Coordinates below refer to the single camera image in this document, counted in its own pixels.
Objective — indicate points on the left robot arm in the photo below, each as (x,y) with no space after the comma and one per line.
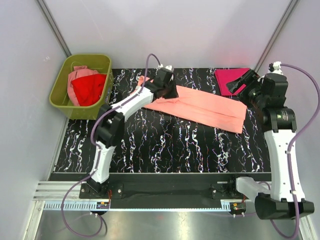
(109,128)

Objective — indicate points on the folded magenta t shirt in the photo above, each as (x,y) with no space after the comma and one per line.
(225,76)

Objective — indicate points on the aluminium frame rail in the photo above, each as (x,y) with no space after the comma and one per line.
(65,195)

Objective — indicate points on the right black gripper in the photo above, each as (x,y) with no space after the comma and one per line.
(251,78)

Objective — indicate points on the red t shirt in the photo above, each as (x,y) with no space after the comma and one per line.
(88,89)

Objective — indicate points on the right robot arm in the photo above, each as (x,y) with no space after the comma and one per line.
(280,150)

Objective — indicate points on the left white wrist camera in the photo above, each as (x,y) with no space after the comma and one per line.
(162,68)

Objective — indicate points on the olive green plastic bin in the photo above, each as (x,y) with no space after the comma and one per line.
(59,98)

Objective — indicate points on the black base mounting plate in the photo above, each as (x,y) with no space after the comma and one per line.
(164,191)

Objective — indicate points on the salmon pink t shirt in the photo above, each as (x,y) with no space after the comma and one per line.
(204,108)

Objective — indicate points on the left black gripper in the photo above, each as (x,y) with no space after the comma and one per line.
(174,94)

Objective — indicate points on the dusty pink t shirt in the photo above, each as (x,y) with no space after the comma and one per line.
(78,72)

